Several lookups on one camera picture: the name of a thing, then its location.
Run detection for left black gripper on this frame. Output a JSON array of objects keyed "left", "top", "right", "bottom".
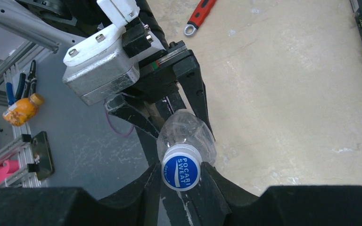
[{"left": 104, "top": 40, "right": 213, "bottom": 138}]

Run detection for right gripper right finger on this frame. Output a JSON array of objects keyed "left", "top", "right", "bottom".
[{"left": 201, "top": 162, "right": 362, "bottom": 226}]

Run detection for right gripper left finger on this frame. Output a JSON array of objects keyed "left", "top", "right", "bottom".
[{"left": 0, "top": 163, "right": 161, "bottom": 226}]

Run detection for clear plastic bottle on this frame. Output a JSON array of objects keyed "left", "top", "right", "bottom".
[{"left": 156, "top": 109, "right": 217, "bottom": 165}]

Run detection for blue white bottle cap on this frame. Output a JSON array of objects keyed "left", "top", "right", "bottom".
[{"left": 161, "top": 143, "right": 202, "bottom": 192}]

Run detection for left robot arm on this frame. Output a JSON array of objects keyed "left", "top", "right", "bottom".
[{"left": 0, "top": 0, "right": 211, "bottom": 137}]

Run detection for orange juice bottle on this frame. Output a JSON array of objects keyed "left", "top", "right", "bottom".
[{"left": 2, "top": 93, "right": 45, "bottom": 127}]

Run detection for pink plastic object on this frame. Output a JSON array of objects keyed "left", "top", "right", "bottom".
[{"left": 0, "top": 160, "right": 19, "bottom": 183}]

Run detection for red handled adjustable wrench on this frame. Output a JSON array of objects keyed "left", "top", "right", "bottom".
[{"left": 184, "top": 0, "right": 216, "bottom": 37}]

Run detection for black handled pliers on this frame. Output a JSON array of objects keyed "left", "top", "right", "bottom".
[{"left": 5, "top": 59, "right": 38, "bottom": 107}]

